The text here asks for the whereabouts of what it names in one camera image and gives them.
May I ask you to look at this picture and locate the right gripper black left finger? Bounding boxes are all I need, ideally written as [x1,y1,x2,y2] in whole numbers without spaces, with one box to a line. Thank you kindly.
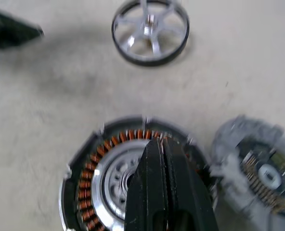
[124,138,169,231]

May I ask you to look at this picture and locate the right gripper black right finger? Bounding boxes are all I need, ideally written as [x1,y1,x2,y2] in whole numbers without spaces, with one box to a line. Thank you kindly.
[161,139,215,231]

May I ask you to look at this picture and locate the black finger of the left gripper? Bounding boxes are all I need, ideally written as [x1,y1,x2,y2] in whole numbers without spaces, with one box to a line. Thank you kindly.
[0,7,44,36]
[0,26,44,49]

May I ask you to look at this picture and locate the black motor housing copper coils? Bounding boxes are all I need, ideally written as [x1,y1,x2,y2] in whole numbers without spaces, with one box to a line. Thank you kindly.
[59,115,217,231]

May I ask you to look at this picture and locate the silver motor lid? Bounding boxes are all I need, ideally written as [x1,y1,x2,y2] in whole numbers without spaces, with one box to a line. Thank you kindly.
[209,115,285,215]

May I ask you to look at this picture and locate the silver spoked rotor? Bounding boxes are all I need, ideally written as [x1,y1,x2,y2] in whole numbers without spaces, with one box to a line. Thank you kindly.
[111,0,191,67]

